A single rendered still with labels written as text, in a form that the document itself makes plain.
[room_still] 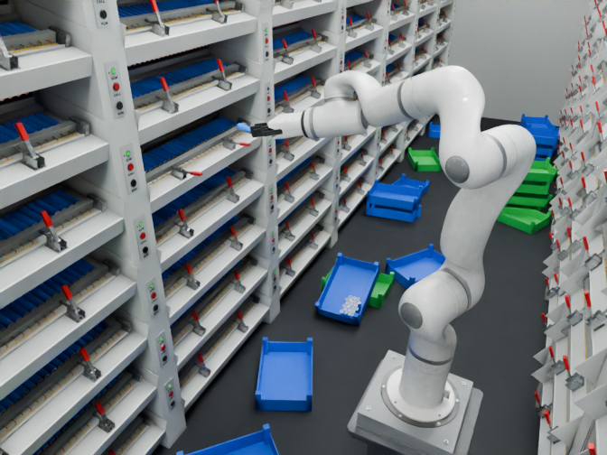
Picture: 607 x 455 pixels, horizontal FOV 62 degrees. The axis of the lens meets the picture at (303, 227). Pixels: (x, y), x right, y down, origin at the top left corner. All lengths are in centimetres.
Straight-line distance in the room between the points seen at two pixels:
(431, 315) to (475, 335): 114
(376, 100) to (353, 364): 120
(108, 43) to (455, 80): 74
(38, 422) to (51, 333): 22
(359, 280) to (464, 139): 148
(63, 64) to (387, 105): 68
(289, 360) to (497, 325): 93
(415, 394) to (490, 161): 72
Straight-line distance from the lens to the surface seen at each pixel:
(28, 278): 118
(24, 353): 128
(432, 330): 122
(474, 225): 111
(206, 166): 158
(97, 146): 124
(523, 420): 205
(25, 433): 139
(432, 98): 109
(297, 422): 189
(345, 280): 239
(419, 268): 268
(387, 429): 148
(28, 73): 111
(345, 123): 132
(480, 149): 99
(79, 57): 119
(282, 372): 205
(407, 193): 325
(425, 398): 147
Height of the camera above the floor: 145
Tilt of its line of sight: 29 degrees down
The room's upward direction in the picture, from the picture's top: straight up
